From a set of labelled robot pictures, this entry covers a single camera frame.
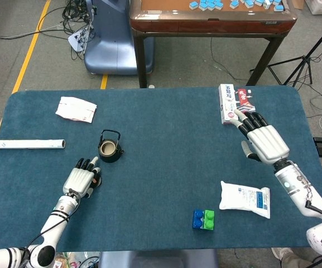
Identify brown mahjong table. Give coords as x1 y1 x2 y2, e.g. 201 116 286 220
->
129 0 298 89

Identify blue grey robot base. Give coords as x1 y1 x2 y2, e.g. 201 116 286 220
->
83 0 155 75

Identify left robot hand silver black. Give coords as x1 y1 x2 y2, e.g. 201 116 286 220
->
62 156 102 199

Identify black cable bundle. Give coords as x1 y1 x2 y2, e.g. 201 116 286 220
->
61 0 97 61

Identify black teapot lid orange knob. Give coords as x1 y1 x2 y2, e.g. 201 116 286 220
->
90 172 103 188

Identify blue felt table cover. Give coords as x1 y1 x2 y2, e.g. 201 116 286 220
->
0 85 322 254

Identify red printed card box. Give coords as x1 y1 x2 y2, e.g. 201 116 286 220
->
236 88 258 114

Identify white power strip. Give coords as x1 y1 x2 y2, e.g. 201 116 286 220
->
68 26 90 54

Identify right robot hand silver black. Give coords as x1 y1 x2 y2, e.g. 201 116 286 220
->
230 109 290 165

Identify white cling film roll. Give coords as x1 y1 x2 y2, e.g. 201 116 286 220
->
0 138 66 150

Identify black cast iron teapot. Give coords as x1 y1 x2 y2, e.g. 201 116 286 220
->
97 129 125 164

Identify colourful snack bags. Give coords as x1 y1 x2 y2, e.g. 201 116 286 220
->
53 251 100 268

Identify brown cardboard box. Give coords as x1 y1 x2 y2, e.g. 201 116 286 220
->
290 0 306 11

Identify blue grey robot chassis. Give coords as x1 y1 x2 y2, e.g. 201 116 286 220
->
98 248 219 268

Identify blue toy brick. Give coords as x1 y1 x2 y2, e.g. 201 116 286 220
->
192 209 206 230

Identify white paper packet red stripes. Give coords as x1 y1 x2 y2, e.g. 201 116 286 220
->
55 96 98 123

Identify beige shoe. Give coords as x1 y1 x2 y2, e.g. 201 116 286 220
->
271 247 295 262

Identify white toothpaste box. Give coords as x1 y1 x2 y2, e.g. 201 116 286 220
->
218 83 239 125

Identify white plastic pouch blue label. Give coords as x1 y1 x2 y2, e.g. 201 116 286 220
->
219 180 271 220

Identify black tripod stand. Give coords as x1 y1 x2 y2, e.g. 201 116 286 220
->
249 17 322 87

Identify green toy brick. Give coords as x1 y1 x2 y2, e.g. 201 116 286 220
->
202 209 215 231

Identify khaki trouser leg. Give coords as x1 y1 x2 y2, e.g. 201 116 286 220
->
280 251 322 268

